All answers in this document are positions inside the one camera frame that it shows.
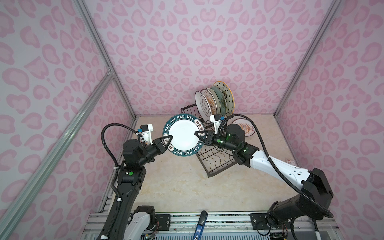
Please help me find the white plate dark green rim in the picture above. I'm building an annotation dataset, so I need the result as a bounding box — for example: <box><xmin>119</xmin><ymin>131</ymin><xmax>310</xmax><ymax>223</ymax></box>
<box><xmin>163</xmin><ymin>114</ymin><xmax>205</xmax><ymax>157</ymax></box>

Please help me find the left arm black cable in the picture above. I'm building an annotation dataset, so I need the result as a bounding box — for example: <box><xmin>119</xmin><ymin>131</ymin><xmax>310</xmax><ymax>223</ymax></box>
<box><xmin>100</xmin><ymin>122</ymin><xmax>139</xmax><ymax>169</ymax></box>

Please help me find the blue handled tool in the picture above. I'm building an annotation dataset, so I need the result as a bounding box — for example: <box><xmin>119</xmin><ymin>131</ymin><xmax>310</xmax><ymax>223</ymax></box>
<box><xmin>193</xmin><ymin>211</ymin><xmax>208</xmax><ymax>240</ymax></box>

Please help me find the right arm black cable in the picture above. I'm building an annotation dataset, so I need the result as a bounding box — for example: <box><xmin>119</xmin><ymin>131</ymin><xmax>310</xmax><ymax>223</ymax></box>
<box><xmin>221</xmin><ymin>113</ymin><xmax>334</xmax><ymax>219</ymax></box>

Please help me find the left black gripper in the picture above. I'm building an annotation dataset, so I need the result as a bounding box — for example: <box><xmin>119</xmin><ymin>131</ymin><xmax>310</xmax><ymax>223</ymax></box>
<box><xmin>138</xmin><ymin>135</ymin><xmax>173</xmax><ymax>169</ymax></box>

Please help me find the star pattern cartoon plate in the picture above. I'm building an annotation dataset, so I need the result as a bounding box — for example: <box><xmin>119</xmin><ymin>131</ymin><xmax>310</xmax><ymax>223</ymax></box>
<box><xmin>214</xmin><ymin>81</ymin><xmax>235</xmax><ymax>117</ymax></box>

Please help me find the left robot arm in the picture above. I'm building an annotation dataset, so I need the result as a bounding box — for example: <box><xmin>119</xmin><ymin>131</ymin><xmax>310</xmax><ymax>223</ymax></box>
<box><xmin>98</xmin><ymin>135</ymin><xmax>173</xmax><ymax>240</ymax></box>

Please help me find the aluminium mounting rail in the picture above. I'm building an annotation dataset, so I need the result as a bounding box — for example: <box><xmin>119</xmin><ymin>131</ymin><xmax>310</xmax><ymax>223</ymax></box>
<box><xmin>80</xmin><ymin>209</ymin><xmax>346</xmax><ymax>240</ymax></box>

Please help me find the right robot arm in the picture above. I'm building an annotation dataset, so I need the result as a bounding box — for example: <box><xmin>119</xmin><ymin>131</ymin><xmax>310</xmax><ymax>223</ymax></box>
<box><xmin>195</xmin><ymin>124</ymin><xmax>334</xmax><ymax>229</ymax></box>

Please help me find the light green flower plate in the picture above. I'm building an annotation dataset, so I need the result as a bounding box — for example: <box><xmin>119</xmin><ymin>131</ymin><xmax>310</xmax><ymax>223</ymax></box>
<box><xmin>211</xmin><ymin>86</ymin><xmax>227</xmax><ymax>117</ymax></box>

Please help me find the white plate brown ring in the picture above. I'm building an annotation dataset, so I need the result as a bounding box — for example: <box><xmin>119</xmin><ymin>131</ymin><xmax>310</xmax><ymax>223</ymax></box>
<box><xmin>194</xmin><ymin>90</ymin><xmax>213</xmax><ymax>123</ymax></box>

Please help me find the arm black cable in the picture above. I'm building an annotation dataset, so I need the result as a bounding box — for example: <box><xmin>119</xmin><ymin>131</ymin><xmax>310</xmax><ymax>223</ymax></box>
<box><xmin>221</xmin><ymin>113</ymin><xmax>334</xmax><ymax>219</ymax></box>
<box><xmin>100</xmin><ymin>122</ymin><xmax>139</xmax><ymax>169</ymax></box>

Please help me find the orange sunburst plate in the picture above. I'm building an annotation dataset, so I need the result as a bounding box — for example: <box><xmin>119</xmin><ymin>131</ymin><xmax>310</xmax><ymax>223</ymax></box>
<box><xmin>233</xmin><ymin>118</ymin><xmax>256</xmax><ymax>137</ymax></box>
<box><xmin>202</xmin><ymin>89</ymin><xmax>220</xmax><ymax>115</ymax></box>

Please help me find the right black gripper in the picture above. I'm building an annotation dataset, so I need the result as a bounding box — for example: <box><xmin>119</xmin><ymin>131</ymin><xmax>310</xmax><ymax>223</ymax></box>
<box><xmin>194</xmin><ymin>130</ymin><xmax>238</xmax><ymax>153</ymax></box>

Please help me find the aluminium frame bars left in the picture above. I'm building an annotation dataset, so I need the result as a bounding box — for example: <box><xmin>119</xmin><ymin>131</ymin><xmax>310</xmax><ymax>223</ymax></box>
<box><xmin>1</xmin><ymin>1</ymin><xmax>133</xmax><ymax>240</ymax></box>

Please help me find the aluminium frame bar right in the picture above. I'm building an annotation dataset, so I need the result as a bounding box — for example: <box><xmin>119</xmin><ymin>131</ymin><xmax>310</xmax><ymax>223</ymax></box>
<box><xmin>274</xmin><ymin>0</ymin><xmax>343</xmax><ymax>118</ymax></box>

